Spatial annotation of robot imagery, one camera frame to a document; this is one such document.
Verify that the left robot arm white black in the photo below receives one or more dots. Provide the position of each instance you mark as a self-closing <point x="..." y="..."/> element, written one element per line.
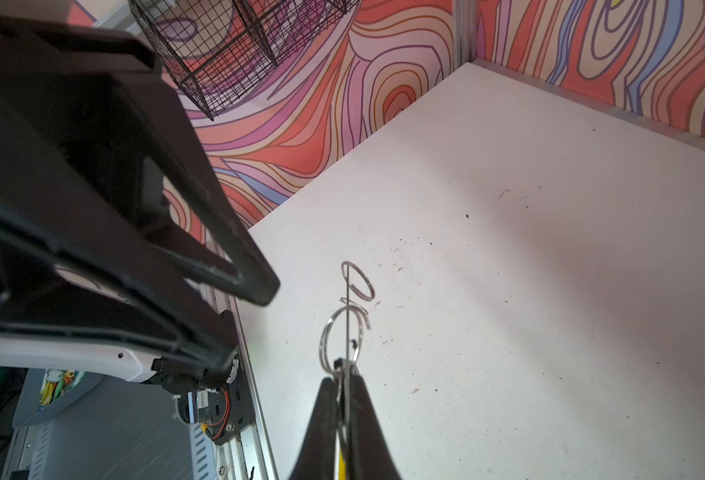
<point x="111" y="216"/>

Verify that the metal keyring disc yellow handle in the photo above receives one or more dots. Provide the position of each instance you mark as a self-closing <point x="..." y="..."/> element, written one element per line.
<point x="356" y="321"/>

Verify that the black wire basket left wall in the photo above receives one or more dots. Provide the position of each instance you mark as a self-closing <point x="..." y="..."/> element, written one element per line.
<point x="218" y="51"/>

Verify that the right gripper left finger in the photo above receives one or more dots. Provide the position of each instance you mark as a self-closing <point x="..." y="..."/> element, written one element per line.
<point x="317" y="458"/>

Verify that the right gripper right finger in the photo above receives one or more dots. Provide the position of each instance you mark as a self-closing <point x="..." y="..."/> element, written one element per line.
<point x="366" y="452"/>

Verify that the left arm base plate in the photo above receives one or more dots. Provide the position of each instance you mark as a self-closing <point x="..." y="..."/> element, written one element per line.
<point x="219" y="413"/>

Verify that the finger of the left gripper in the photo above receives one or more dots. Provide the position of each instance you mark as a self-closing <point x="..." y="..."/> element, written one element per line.
<point x="86" y="343"/>
<point x="102" y="173"/>

